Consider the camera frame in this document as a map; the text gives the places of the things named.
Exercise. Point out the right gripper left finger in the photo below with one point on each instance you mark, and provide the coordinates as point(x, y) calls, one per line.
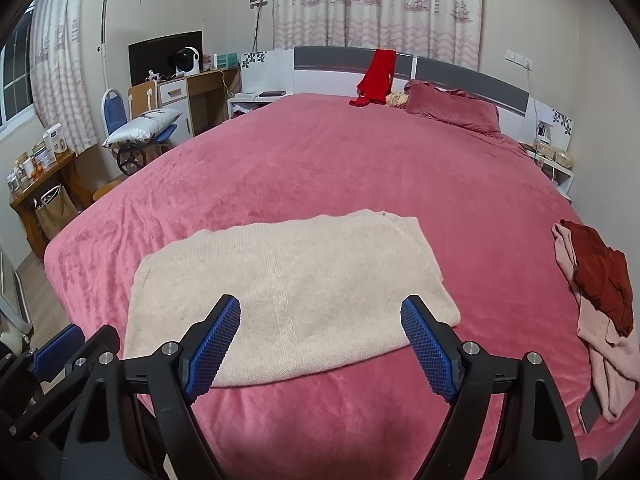
point(175, 375)

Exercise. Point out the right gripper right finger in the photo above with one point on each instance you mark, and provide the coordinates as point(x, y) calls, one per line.
point(466, 376)

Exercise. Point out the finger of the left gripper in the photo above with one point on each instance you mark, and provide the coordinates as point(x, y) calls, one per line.
point(22, 375)
point(52, 398)

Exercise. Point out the cream knitted sweater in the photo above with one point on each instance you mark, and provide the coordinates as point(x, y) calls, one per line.
point(315, 294)

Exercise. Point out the blue folding chair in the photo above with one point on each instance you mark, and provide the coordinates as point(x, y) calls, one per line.
point(130, 157)

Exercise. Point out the smartphone on bed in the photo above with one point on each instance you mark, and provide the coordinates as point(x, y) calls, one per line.
point(589, 411)

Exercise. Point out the brown paper bag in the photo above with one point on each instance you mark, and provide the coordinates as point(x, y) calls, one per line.
point(55, 211)

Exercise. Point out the brown side table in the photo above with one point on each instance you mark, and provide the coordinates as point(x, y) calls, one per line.
point(23, 202)

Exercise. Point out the light pink garment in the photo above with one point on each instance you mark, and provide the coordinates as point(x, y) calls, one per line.
point(614, 359)

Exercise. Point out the pink bed blanket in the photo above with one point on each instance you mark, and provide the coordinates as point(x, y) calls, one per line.
point(485, 208)

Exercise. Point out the dark red garment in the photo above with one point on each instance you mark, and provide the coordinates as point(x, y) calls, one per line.
point(601, 274)

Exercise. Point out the white pillow on chair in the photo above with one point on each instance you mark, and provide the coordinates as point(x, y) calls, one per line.
point(152, 126)

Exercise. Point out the right white nightstand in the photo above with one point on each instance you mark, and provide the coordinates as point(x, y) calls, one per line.
point(545, 134)

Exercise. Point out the white nightstand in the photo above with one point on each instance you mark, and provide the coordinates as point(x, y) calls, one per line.
point(545, 134)
point(244, 103)

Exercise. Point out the side window curtain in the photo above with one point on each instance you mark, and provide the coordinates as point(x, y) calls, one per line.
point(58, 86)

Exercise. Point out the wooden desk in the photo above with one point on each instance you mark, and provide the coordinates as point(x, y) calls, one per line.
point(201, 100)

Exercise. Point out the left white nightstand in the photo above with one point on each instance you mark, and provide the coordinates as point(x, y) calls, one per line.
point(244, 103)

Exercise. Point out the pink pillow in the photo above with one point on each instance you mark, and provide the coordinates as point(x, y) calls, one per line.
point(452, 107)

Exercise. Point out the small beige plush toy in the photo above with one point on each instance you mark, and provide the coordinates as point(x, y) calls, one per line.
point(396, 99)

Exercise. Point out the white desk fan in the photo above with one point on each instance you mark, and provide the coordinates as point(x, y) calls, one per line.
point(188, 61)

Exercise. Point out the red garment on headboard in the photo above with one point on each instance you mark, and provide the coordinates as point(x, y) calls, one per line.
point(377, 82)

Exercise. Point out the grey white headboard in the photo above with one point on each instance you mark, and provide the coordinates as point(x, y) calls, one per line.
point(338, 70)

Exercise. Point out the patterned window curtain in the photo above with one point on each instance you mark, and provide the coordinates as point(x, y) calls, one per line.
point(444, 30)

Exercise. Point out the wall power socket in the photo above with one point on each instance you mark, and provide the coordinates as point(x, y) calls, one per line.
point(519, 60)

